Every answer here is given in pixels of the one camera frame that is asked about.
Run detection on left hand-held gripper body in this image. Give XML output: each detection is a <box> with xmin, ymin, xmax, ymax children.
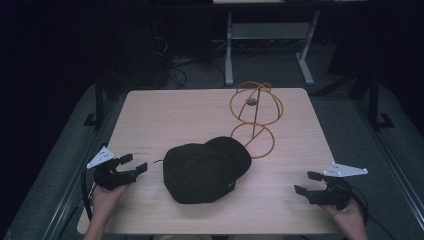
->
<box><xmin>86</xmin><ymin>146</ymin><xmax>138</xmax><ymax>192</ymax></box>

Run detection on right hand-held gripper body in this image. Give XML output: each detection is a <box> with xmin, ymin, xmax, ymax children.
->
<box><xmin>306</xmin><ymin>161</ymin><xmax>369</xmax><ymax>211</ymax></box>

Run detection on person's right hand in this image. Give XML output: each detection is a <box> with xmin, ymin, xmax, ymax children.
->
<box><xmin>319</xmin><ymin>200</ymin><xmax>367</xmax><ymax>235</ymax></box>

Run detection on person's left hand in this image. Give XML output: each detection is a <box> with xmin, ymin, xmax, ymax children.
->
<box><xmin>90</xmin><ymin>184</ymin><xmax>131</xmax><ymax>228</ymax></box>

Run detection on black baseball cap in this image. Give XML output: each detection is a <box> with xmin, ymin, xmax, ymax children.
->
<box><xmin>162</xmin><ymin>135</ymin><xmax>253</xmax><ymax>205</ymax></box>

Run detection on dark computer cabinet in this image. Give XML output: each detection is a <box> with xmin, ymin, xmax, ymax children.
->
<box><xmin>106</xmin><ymin>13</ymin><xmax>172</xmax><ymax>90</ymax></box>

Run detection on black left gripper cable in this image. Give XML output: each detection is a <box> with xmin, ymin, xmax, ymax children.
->
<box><xmin>80</xmin><ymin>169</ymin><xmax>98</xmax><ymax>222</ymax></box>

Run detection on metal frame rail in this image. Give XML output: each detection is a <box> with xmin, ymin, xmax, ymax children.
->
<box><xmin>41</xmin><ymin>99</ymin><xmax>116</xmax><ymax>240</ymax></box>
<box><xmin>354</xmin><ymin>99</ymin><xmax>424</xmax><ymax>231</ymax></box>

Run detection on black metal stand post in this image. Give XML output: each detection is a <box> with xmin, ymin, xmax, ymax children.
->
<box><xmin>82</xmin><ymin>71</ymin><xmax>105</xmax><ymax>130</ymax></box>
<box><xmin>367</xmin><ymin>64</ymin><xmax>396</xmax><ymax>130</ymax></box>

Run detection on orange wire hat stand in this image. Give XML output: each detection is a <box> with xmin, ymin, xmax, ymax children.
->
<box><xmin>229</xmin><ymin>80</ymin><xmax>285</xmax><ymax>160</ymax></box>

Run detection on bundle of floor cables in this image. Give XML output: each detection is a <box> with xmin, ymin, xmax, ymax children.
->
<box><xmin>153</xmin><ymin>34</ymin><xmax>228</xmax><ymax>90</ymax></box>

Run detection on white metal desk frame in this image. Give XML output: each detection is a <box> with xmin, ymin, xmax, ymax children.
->
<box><xmin>224</xmin><ymin>9</ymin><xmax>322</xmax><ymax>87</ymax></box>

